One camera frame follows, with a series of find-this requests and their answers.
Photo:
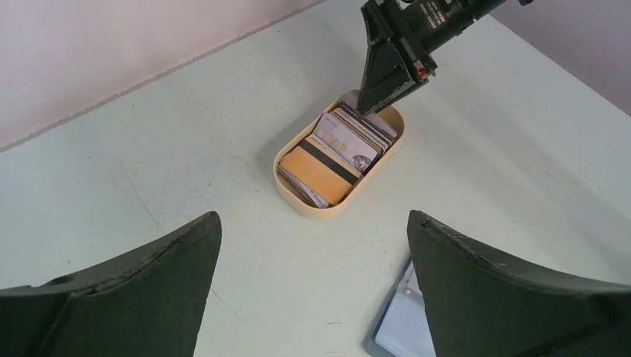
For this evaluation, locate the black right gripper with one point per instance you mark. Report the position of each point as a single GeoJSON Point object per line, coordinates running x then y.
{"type": "Point", "coordinates": [402, 35]}

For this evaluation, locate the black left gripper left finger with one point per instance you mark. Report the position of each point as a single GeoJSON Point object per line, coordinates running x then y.
{"type": "Point", "coordinates": [149, 301]}

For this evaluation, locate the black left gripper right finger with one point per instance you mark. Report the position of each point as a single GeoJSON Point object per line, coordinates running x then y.
{"type": "Point", "coordinates": [481, 301]}

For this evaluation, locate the stack of cards in tray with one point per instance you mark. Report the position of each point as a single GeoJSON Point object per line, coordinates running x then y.
{"type": "Point", "coordinates": [362, 141]}

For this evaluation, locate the orange card with black stripe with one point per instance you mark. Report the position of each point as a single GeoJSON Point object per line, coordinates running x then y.
{"type": "Point", "coordinates": [321, 169]}

